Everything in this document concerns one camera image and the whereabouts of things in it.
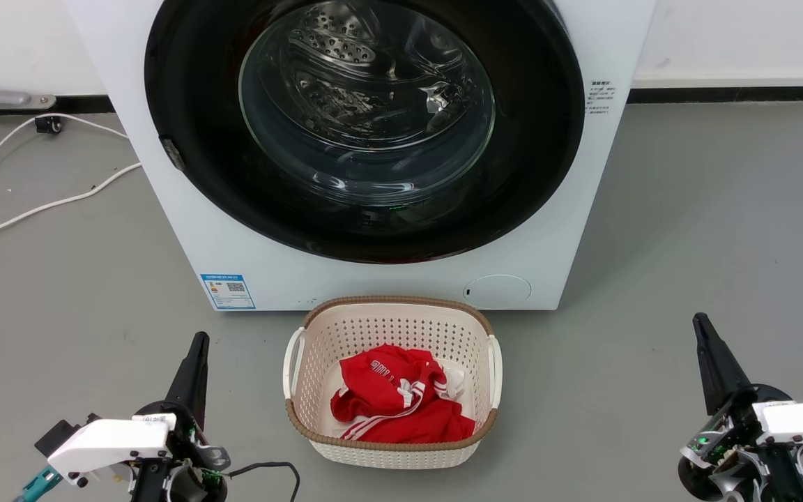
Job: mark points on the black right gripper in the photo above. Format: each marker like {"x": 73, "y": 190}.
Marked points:
{"x": 736, "y": 446}

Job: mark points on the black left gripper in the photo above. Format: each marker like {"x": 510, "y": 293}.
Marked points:
{"x": 199, "y": 453}

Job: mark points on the black round washer door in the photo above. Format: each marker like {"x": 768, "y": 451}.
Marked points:
{"x": 192, "y": 84}

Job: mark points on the white front-load washing machine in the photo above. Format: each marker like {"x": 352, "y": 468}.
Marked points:
{"x": 603, "y": 42}

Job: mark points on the blue energy label sticker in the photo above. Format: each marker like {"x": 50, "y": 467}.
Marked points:
{"x": 228, "y": 291}

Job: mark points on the teal connector plug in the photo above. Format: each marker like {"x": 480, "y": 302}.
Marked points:
{"x": 37, "y": 484}

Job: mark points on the red garment with white stripes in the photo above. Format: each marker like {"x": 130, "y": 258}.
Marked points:
{"x": 391, "y": 390}

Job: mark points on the cream perforated laundry basket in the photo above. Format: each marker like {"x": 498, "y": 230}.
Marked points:
{"x": 393, "y": 324}

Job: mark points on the round white filter cover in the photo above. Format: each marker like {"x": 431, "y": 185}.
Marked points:
{"x": 497, "y": 291}

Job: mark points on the small printed text sticker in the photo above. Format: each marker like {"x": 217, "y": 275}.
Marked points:
{"x": 600, "y": 100}

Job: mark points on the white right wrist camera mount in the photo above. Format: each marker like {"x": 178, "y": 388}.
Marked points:
{"x": 802, "y": 422}

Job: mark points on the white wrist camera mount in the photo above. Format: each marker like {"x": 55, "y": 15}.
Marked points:
{"x": 109, "y": 446}
{"x": 802, "y": 422}

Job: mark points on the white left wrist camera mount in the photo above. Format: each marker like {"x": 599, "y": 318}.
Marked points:
{"x": 109, "y": 446}

